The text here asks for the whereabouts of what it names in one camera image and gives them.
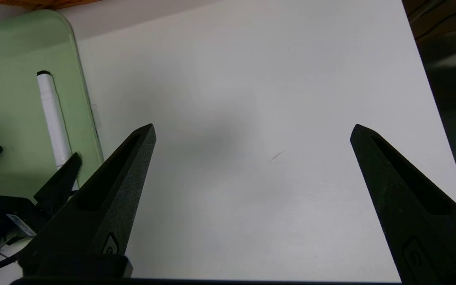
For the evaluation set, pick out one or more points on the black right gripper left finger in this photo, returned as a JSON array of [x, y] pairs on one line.
[[93, 221]]

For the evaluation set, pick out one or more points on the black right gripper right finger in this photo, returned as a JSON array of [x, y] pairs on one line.
[[422, 221]]

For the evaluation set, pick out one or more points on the white marker pen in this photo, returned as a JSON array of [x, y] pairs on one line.
[[54, 118]]

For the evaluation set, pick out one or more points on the orange wicker basket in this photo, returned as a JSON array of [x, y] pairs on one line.
[[34, 3]]

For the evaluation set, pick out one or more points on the light green plastic tray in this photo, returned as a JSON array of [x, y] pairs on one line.
[[10, 118]]

